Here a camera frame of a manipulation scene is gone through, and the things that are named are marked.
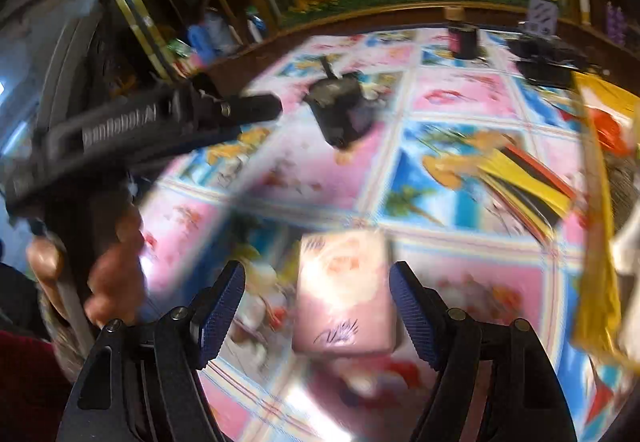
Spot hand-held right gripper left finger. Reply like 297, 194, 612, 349
65, 259, 248, 442

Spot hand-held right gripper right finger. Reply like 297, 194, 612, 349
389, 261, 576, 442

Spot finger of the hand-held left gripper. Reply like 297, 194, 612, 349
220, 94, 283, 128

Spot pink floral tissue pack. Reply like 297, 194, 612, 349
291, 229, 401, 355

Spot pack of coloured foam sheets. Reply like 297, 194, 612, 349
475, 145, 578, 243

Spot yellow cardboard box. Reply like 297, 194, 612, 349
570, 72, 640, 363

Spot grey brown knit hat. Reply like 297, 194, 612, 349
605, 155, 640, 233

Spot red plastic bag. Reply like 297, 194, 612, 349
587, 105, 640, 158

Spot person's left hand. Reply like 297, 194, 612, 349
25, 207, 149, 329

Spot white bottle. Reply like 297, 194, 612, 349
245, 7, 266, 43

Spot grey thermos jug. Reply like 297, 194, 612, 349
205, 7, 243, 57

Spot blue thermos jug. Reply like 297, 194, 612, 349
187, 22, 216, 66

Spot black motor with metal shaft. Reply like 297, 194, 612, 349
302, 55, 381, 150

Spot printed tablecloth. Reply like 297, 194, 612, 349
135, 27, 621, 442

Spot dark red clothing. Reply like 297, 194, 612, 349
0, 329, 76, 442

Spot dark jar with cork lid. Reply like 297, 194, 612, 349
445, 6, 481, 60

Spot white plastic bag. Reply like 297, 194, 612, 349
612, 217, 640, 353

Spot black smartphone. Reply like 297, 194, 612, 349
515, 61, 576, 90

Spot purple bottles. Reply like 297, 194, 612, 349
605, 2, 628, 48

